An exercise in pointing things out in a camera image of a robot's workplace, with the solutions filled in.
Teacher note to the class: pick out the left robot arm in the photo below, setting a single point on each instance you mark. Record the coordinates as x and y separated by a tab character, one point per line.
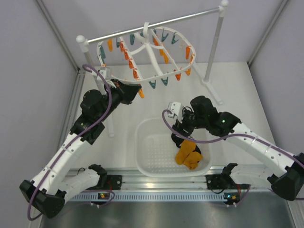
48	192

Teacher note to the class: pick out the white oval clip hanger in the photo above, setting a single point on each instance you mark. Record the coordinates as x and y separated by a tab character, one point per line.
156	53

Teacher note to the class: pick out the orange clothes peg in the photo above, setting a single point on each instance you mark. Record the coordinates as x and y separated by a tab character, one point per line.
135	74
131	65
178	76
141	94

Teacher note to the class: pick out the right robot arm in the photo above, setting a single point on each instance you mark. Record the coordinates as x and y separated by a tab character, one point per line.
279	170

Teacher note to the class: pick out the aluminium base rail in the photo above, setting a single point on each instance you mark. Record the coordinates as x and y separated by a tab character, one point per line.
128	185

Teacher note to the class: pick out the white laundry basket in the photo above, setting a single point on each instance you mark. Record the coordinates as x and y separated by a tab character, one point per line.
155	152

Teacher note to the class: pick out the mustard yellow sock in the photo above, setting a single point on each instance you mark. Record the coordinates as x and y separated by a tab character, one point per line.
186	148
192	160

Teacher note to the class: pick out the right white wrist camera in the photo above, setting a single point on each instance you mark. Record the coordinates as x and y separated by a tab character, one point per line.
175	110

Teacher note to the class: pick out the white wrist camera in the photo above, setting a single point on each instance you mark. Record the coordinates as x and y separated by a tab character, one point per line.
106	74
175	110

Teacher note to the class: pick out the teal clothes peg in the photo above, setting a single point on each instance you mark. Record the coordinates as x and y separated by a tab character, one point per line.
165	81
152	84

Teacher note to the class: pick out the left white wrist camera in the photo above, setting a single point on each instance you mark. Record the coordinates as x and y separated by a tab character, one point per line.
106	74

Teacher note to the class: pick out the black striped sock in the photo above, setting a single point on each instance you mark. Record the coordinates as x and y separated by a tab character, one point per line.
177	140

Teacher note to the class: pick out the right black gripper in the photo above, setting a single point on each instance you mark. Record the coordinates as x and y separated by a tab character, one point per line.
180	127

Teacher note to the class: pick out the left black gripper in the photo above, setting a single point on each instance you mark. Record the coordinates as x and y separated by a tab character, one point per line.
128	92

